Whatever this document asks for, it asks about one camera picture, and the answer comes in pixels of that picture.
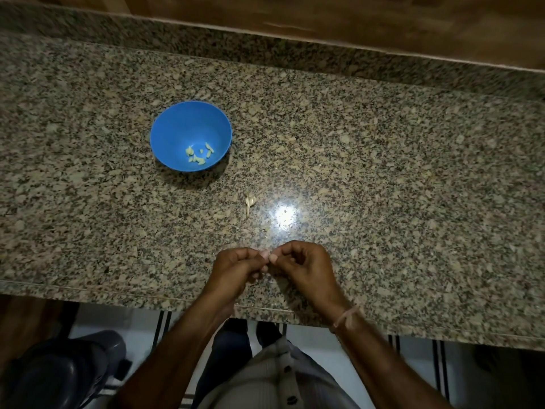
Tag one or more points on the person's right thumb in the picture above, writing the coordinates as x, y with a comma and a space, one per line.
279, 263

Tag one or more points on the beige striped buttoned shirt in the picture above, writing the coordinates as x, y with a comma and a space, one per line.
272, 383

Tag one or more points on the dark trousers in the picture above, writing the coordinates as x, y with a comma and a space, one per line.
225, 353

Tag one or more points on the blue plastic bowl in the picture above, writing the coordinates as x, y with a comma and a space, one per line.
183, 127

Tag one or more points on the person's right forearm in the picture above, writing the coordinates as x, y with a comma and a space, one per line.
383, 362

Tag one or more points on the pile of peeled garlic pieces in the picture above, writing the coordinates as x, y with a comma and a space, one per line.
198, 154

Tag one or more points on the person's right hand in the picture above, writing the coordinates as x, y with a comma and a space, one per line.
313, 272

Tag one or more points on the pink thread wristband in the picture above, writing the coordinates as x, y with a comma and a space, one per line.
347, 317

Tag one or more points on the person's left forearm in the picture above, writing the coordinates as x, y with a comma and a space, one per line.
179, 357

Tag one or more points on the black shoe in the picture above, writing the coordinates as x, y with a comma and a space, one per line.
268, 333

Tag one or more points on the unpeeled garlic clove with stem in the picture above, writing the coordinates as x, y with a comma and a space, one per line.
250, 201

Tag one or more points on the person's left hand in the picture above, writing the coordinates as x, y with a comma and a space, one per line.
232, 272

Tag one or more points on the person's left thumb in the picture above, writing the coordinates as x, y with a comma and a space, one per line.
260, 264

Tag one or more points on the dark grey rounded container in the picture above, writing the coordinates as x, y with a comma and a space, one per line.
59, 370

